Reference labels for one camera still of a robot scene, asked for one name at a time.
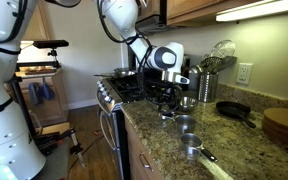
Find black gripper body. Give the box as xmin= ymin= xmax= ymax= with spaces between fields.
xmin=144 ymin=76 xmax=182 ymax=109

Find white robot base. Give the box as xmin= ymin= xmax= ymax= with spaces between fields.
xmin=0 ymin=0 xmax=46 ymax=180

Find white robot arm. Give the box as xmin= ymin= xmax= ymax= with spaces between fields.
xmin=96 ymin=0 xmax=190 ymax=108

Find small steel bowl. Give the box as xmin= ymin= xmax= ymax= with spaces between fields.
xmin=179 ymin=96 xmax=198 ymax=112

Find middle steel measuring cup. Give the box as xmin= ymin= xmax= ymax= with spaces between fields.
xmin=172 ymin=114 xmax=195 ymax=134

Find steel measuring cup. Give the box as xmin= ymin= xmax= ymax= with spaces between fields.
xmin=180 ymin=133 xmax=217 ymax=162
xmin=172 ymin=114 xmax=195 ymax=134

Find far perforated steel utensil holder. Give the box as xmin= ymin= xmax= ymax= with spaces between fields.
xmin=197 ymin=73 xmax=218 ymax=103

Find steel pan on stove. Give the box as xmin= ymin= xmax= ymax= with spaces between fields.
xmin=96 ymin=68 xmax=136 ymax=78

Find stainless gas stove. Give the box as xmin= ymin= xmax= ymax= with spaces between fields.
xmin=96 ymin=74 xmax=143 ymax=180

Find near steel measuring cup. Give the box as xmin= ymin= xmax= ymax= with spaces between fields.
xmin=180 ymin=133 xmax=217 ymax=162

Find black cast iron skillet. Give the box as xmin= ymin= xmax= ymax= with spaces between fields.
xmin=216 ymin=101 xmax=256 ymax=128

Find wooden lower drawers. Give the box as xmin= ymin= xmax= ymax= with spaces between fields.
xmin=125 ymin=118 xmax=164 ymax=180

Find wooden upper cabinets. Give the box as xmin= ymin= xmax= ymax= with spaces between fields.
xmin=136 ymin=0 xmax=260 ymax=27

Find round wooden board stack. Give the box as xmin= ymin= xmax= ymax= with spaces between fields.
xmin=262 ymin=108 xmax=288 ymax=145

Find tools on floor cart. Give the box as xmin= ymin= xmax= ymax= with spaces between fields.
xmin=34 ymin=127 xmax=86 ymax=169

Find blue oven mitts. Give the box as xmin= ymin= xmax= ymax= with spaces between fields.
xmin=28 ymin=82 xmax=55 ymax=105

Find under-cabinet light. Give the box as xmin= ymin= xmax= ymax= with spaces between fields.
xmin=216 ymin=0 xmax=288 ymax=22

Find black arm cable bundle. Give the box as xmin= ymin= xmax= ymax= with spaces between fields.
xmin=96 ymin=0 xmax=184 ymax=113

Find wire skimmer and metal utensils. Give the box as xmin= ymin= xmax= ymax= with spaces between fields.
xmin=200 ymin=40 xmax=236 ymax=74

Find white wall outlet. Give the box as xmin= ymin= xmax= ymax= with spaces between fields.
xmin=236 ymin=63 xmax=253 ymax=84

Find external camera on stand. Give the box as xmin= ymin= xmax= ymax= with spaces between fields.
xmin=33 ymin=40 xmax=69 ymax=68

